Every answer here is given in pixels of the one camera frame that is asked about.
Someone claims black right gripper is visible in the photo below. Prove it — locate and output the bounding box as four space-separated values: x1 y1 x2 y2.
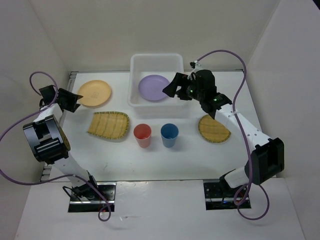
162 72 204 102

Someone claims purple plastic plate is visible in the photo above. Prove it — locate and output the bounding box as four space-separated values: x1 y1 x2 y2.
138 74 170 102

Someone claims yellow plastic plate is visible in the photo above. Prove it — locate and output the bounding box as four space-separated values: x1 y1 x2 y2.
77 80 112 107

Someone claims round bamboo tray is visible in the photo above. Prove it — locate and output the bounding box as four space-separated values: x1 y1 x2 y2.
197 114 231 144

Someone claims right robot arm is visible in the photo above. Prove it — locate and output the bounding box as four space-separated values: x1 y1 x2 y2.
162 69 285 197

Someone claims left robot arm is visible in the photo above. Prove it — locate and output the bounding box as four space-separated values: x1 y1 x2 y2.
23 85 100 200

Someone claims white plastic bin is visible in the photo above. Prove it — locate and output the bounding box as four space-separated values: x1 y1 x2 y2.
127 53 187 119

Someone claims blue plastic cup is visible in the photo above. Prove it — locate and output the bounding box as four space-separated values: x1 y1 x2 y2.
160 123 179 148

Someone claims fan-shaped bamboo tray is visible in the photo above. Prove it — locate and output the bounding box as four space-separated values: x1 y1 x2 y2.
87 111 130 140

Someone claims red plastic cup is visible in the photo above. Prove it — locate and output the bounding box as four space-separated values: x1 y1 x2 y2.
133 123 152 148

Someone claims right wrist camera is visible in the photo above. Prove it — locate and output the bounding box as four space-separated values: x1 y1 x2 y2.
189 60 203 73

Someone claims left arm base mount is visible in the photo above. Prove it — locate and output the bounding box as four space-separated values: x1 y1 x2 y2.
62 182 117 213

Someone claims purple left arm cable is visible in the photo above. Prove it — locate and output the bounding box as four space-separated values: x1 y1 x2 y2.
0 71 114 222

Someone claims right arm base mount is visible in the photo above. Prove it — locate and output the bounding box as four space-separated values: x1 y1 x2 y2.
203 179 239 211

